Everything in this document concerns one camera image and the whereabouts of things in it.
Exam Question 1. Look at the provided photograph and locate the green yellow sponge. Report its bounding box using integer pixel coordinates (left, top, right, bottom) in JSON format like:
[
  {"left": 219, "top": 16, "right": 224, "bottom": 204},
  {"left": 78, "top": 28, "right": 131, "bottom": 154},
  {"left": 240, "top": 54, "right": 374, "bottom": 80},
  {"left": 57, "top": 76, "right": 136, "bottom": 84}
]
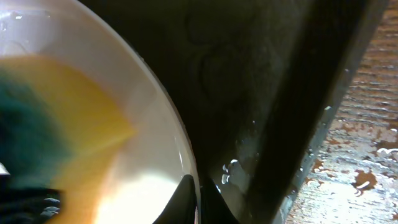
[{"left": 1, "top": 56, "right": 134, "bottom": 223}]

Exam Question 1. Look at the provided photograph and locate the pink plate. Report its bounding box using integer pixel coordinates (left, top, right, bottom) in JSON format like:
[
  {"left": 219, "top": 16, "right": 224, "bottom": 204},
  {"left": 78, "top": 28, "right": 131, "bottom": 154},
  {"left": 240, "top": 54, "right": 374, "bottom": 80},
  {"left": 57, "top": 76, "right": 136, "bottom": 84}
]
[{"left": 1, "top": 1, "right": 200, "bottom": 223}]

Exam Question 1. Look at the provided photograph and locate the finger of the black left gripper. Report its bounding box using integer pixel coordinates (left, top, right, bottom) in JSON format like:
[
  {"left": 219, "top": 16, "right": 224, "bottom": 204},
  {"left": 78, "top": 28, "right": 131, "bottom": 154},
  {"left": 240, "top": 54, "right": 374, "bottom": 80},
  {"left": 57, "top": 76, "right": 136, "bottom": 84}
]
[{"left": 1, "top": 161, "right": 62, "bottom": 224}]

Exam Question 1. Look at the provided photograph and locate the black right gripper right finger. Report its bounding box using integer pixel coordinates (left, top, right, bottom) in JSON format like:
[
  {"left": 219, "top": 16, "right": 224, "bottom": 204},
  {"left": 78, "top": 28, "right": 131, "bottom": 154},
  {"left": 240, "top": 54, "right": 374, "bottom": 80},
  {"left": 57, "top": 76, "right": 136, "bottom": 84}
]
[{"left": 200, "top": 177, "right": 239, "bottom": 224}]

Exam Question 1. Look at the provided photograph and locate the dark brown serving tray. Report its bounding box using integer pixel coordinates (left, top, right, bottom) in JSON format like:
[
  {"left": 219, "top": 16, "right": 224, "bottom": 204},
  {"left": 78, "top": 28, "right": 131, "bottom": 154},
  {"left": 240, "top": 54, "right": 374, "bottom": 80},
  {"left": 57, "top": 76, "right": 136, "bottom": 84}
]
[{"left": 84, "top": 0, "right": 388, "bottom": 223}]

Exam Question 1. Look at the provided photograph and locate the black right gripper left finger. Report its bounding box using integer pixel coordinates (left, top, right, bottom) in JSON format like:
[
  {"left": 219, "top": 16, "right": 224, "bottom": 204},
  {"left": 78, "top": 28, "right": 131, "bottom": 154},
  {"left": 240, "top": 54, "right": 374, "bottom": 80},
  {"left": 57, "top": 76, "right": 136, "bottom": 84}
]
[{"left": 153, "top": 175, "right": 197, "bottom": 224}]

